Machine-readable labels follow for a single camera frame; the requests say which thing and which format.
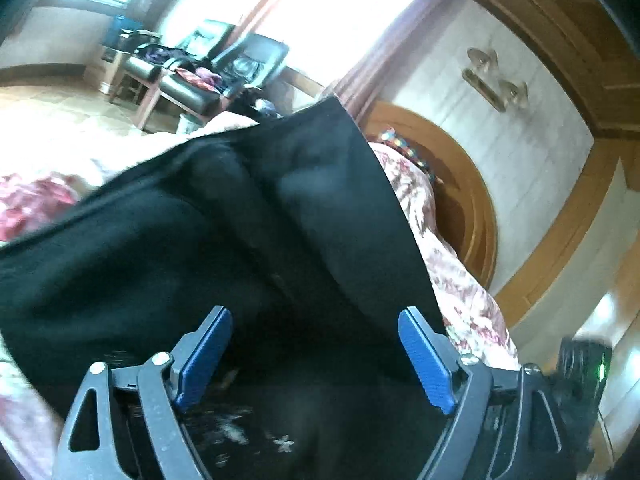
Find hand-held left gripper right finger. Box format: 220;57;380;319
397;306;576;480

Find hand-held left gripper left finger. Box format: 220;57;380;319
52;305;234;480

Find black pants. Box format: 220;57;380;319
0;96;451;480

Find pink floral blanket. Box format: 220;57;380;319
0;110;521;480

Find wooden headboard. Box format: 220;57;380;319
362;101;498;301

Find colourful patterned pillow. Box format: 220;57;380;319
377;127;443;183

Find pink cloth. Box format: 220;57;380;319
177;65;222;93

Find wooden side table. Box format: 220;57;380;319
97;50;132;96

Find brown curtain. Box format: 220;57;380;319
220;0;301;61
327;0;451;116

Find black leather chair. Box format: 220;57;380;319
122;19;233;106
160;34;291;128

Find purple clothes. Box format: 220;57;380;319
137;42;186;64

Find blue box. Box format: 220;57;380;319
104;14;138;52

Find large bright window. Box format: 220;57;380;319
250;0;426;92

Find brass wall lamp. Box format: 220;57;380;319
461;47;530;111

